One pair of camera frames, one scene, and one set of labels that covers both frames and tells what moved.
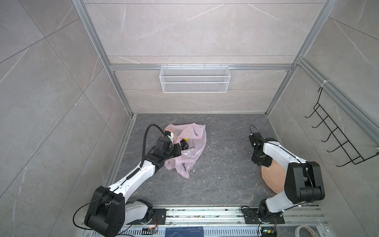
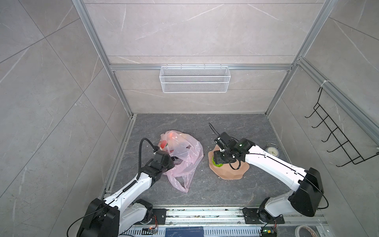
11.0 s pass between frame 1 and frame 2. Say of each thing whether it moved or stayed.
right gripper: moved
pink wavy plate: moved
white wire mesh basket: stayed
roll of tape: stayed
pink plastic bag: moved
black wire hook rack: stayed
